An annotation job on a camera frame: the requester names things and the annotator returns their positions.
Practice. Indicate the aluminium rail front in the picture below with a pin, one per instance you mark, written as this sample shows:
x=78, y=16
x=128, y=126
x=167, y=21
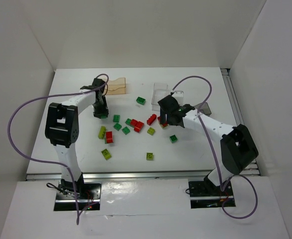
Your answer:
x=123, y=175

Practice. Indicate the red lego pair centre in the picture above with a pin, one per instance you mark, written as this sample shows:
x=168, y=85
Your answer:
x=137, y=125

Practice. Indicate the aluminium rail right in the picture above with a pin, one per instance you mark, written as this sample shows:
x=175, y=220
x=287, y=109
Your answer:
x=232, y=95

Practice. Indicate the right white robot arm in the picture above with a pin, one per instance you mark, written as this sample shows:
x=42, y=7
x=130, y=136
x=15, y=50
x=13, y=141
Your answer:
x=238, y=149

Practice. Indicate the red lego long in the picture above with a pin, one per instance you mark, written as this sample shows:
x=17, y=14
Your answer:
x=151, y=119

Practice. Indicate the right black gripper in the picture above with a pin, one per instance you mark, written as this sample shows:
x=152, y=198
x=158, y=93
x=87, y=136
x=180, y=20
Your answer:
x=166, y=115

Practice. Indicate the dark green lego attached red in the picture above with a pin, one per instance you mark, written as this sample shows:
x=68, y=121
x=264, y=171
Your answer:
x=128, y=122

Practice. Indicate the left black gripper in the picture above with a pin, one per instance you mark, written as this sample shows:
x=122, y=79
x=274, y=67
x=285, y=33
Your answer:
x=100, y=111

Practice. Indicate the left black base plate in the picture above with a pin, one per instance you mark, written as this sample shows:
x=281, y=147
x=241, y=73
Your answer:
x=90, y=198

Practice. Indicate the lime lego lower left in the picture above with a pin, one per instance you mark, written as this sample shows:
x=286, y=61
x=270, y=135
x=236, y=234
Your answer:
x=106, y=154

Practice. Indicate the grey transparent container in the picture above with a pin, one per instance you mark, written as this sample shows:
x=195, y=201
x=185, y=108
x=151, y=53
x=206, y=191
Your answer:
x=204, y=109

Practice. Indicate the lime lego lower centre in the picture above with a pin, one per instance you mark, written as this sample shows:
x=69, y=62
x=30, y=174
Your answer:
x=149, y=156

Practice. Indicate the aluminium rail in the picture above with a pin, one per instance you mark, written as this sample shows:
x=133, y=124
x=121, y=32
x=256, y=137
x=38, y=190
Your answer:
x=123, y=175
x=232, y=95

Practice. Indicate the lime lego long left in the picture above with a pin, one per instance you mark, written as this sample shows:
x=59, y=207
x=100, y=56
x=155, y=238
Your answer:
x=102, y=132

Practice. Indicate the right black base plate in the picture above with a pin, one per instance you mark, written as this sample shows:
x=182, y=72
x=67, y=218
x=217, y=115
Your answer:
x=200, y=197

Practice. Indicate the dark green lego square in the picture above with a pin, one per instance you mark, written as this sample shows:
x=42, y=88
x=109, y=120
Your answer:
x=116, y=118

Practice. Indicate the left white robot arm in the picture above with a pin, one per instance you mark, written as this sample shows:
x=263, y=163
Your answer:
x=62, y=130

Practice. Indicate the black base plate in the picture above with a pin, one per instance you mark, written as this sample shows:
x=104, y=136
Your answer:
x=90, y=198
x=200, y=197

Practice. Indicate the orange transparent container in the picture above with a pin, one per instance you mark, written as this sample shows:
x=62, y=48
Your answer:
x=116, y=87

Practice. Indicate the clear transparent container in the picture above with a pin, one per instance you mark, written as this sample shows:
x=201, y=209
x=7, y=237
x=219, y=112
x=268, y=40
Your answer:
x=161, y=90

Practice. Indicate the dark green lego top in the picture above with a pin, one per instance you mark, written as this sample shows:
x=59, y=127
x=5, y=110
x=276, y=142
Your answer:
x=141, y=100

